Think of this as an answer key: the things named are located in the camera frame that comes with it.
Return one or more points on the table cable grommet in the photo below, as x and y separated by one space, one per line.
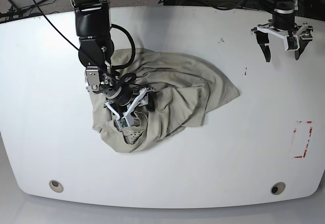
278 188
56 186

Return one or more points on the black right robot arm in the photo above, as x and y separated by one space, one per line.
93 26

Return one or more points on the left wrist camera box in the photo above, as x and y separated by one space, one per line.
292 43

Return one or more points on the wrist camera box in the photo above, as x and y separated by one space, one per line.
292 43
124 122

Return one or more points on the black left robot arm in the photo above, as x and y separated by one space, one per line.
280 7

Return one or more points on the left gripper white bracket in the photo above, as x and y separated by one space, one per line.
282 26

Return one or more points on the beige grey T-shirt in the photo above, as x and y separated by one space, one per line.
187 87

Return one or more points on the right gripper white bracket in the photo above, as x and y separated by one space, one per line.
122 94

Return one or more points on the red tape rectangle marking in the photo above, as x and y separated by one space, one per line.
301 139

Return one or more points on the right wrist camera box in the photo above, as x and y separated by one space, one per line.
124 122

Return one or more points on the left table cable grommet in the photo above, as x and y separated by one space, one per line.
56 186

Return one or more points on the right table cable grommet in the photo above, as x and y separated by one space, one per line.
278 188

